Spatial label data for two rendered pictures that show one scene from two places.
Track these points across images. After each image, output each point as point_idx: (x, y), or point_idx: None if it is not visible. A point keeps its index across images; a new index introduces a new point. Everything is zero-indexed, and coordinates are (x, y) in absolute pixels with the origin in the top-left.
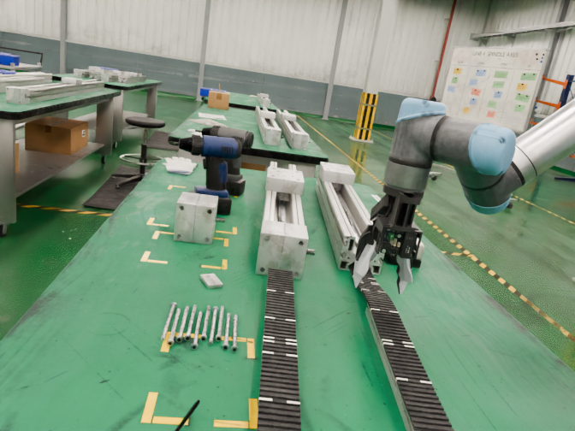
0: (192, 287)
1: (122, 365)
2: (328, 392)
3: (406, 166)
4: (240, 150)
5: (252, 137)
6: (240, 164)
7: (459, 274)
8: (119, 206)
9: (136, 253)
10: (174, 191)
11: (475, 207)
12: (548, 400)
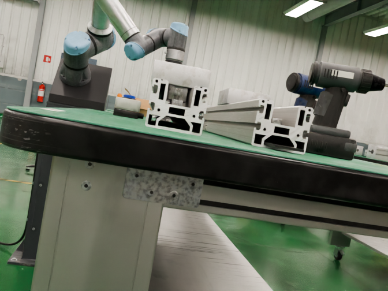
0: None
1: None
2: None
3: (174, 51)
4: (286, 81)
5: (312, 67)
6: (314, 109)
7: (84, 109)
8: (358, 159)
9: None
10: (366, 162)
11: (138, 59)
12: (112, 112)
